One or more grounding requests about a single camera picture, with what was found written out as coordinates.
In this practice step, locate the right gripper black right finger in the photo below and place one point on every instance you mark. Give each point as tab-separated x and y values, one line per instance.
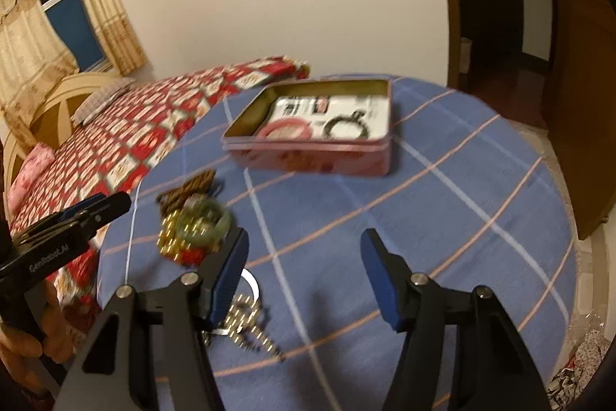
493	369

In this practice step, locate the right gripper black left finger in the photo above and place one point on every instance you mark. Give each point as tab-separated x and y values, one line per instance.
114	368

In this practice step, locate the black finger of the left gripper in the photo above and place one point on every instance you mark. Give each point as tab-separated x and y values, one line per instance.
93	213

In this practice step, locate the green jade bangle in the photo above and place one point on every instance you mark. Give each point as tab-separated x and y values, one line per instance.
203	221

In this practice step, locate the pink bangle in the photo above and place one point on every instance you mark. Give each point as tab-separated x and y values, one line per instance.
286	129

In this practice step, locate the red patterned bedspread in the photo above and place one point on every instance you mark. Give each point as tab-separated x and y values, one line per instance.
133	134

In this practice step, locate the pink pillow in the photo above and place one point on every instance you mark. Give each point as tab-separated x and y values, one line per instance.
37	161

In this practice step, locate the patterned plastic bag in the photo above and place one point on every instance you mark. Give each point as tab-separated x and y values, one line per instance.
588	351

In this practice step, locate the cream wooden headboard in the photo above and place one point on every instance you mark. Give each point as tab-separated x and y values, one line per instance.
51	123

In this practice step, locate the striped pillow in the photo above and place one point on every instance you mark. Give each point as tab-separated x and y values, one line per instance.
98	101

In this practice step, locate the beige curtain left panel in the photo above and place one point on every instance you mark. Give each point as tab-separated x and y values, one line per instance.
34	60

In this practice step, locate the beige curtain panel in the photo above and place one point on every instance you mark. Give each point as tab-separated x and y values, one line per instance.
34	60
115	35

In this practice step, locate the beige curtain right panel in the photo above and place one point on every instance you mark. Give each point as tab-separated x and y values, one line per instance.
115	35

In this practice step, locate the blue plaid tablecloth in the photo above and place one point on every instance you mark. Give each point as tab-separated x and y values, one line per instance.
467	201

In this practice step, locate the dark window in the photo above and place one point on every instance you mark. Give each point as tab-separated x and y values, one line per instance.
71	23

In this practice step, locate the brown wooden door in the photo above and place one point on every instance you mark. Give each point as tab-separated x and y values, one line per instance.
579	106

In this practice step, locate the pink metal tin box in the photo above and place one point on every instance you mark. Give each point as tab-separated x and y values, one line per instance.
353	158

